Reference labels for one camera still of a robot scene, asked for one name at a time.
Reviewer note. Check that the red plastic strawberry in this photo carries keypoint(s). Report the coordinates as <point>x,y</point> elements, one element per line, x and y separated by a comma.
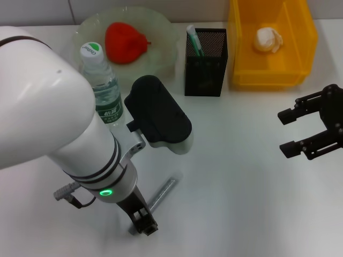
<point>123,45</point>

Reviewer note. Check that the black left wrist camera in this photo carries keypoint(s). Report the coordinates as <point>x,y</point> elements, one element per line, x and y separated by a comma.
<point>158,115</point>

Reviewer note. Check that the white paper ball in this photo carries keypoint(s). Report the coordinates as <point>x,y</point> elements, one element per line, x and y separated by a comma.
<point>266,40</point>

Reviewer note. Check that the grey pen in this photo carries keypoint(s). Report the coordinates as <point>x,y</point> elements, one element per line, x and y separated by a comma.
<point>163,191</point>

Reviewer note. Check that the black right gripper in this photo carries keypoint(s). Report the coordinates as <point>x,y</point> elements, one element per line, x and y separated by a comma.
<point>333,112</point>

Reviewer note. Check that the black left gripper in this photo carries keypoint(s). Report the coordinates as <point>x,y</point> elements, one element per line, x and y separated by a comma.
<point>134,203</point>

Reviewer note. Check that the clear green-label water bottle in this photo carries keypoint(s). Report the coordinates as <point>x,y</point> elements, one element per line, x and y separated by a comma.
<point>103,80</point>

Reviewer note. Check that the green white toothbrush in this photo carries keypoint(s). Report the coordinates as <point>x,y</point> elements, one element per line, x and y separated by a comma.
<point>193,40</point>

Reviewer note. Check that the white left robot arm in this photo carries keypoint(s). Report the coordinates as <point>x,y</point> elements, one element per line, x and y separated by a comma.
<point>40,107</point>

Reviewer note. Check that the yellow plastic storage bin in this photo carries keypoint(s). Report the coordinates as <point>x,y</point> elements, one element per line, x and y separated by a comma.
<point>273,67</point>

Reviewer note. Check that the black mesh pen holder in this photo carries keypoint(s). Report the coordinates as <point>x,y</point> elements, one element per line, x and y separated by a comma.
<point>203,75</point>

